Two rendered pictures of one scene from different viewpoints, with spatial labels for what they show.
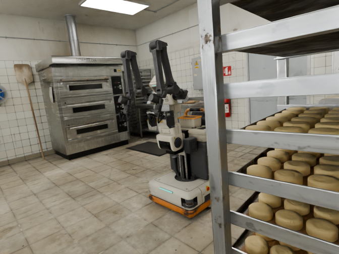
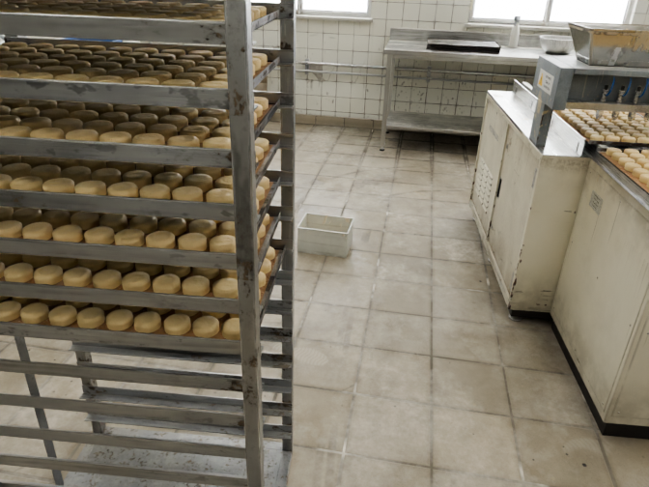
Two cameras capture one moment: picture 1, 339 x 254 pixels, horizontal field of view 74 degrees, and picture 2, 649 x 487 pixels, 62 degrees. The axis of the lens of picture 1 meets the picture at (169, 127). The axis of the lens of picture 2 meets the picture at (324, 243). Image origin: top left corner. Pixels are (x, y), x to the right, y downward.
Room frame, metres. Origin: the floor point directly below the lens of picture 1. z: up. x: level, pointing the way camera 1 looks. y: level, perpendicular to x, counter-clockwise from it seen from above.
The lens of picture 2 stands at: (1.46, -0.79, 1.50)
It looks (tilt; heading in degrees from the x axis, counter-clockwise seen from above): 27 degrees down; 141
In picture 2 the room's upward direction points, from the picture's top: 2 degrees clockwise
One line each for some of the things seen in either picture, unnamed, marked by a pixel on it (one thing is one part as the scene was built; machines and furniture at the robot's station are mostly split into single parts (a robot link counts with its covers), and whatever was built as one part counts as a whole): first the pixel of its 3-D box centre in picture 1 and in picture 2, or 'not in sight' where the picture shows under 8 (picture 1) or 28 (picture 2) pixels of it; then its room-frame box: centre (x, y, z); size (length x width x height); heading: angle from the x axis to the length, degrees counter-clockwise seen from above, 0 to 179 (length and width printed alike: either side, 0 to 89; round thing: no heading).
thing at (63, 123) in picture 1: (88, 106); not in sight; (5.12, 1.78, 1.00); 1.56 x 1.20 x 2.01; 132
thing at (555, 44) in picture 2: not in sight; (558, 45); (-1.18, 3.80, 0.94); 0.33 x 0.33 x 0.12
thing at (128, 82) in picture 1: (127, 75); not in sight; (2.17, 0.34, 1.40); 0.11 x 0.06 x 0.43; 43
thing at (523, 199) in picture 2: not in sight; (562, 196); (0.11, 1.93, 0.42); 1.28 x 0.72 x 0.84; 137
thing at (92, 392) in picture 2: not in sight; (184, 400); (0.26, -0.34, 0.33); 0.64 x 0.03 x 0.03; 47
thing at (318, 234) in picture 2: not in sight; (325, 235); (-0.78, 1.02, 0.08); 0.30 x 0.22 x 0.16; 40
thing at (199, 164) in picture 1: (190, 147); not in sight; (2.39, -0.21, 0.59); 0.55 x 0.34 x 0.83; 43
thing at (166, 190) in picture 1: (188, 186); not in sight; (2.33, -0.14, 0.16); 0.67 x 0.64 x 0.25; 133
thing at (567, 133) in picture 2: not in sight; (541, 110); (-0.03, 1.78, 0.88); 1.28 x 0.01 x 0.07; 137
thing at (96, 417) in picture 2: not in sight; (186, 422); (0.26, -0.34, 0.24); 0.64 x 0.03 x 0.03; 47
